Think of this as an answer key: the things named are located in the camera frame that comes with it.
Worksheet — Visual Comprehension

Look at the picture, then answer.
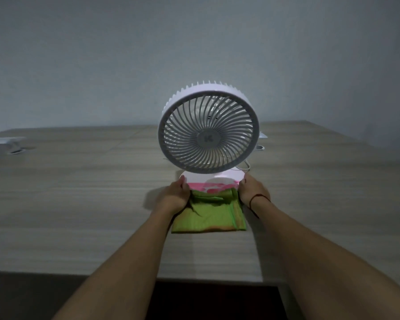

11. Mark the person's left hand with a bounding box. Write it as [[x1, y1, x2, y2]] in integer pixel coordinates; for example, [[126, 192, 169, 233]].
[[154, 175, 191, 217]]

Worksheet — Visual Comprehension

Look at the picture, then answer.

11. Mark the person's right hand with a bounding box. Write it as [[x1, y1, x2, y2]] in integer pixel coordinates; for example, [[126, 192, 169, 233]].
[[238, 173, 271, 209]]

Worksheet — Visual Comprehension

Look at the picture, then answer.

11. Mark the green and pink cloth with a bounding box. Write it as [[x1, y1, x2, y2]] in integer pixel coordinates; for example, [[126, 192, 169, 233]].
[[171, 182, 247, 234]]

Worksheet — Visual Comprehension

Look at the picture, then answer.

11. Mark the person's right forearm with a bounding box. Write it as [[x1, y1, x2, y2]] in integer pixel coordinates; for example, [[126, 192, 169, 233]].
[[250, 196, 400, 320]]

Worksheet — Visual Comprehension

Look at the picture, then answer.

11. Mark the person's left forearm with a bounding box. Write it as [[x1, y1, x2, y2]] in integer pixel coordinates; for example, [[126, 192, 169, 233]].
[[52, 207, 174, 320]]

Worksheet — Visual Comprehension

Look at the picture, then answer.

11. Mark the white desk fan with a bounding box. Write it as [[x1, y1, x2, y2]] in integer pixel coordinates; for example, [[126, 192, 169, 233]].
[[158, 80, 260, 190]]

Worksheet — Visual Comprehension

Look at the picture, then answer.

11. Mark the white fan cable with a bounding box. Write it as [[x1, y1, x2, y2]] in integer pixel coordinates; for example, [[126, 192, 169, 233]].
[[233, 145, 265, 174]]

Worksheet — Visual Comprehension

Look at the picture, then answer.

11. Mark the red string bracelet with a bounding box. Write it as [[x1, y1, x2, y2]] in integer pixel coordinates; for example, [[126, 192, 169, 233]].
[[249, 194, 271, 210]]

